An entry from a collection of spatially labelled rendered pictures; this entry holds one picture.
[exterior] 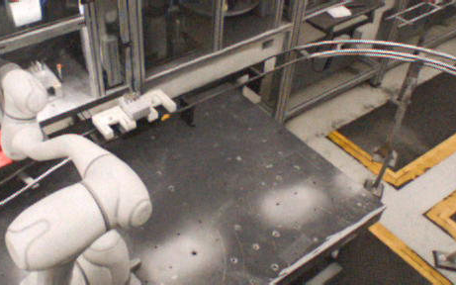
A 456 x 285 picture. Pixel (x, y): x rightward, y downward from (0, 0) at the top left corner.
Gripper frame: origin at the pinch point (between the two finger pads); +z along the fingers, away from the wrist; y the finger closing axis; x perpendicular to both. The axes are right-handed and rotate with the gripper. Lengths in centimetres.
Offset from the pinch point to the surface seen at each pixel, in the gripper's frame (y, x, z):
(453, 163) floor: -163, -225, -97
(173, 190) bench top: -75, -41, -44
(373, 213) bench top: -82, -95, -107
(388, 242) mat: -153, -137, -103
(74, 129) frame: -75, -31, 23
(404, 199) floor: -158, -173, -92
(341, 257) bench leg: -119, -91, -100
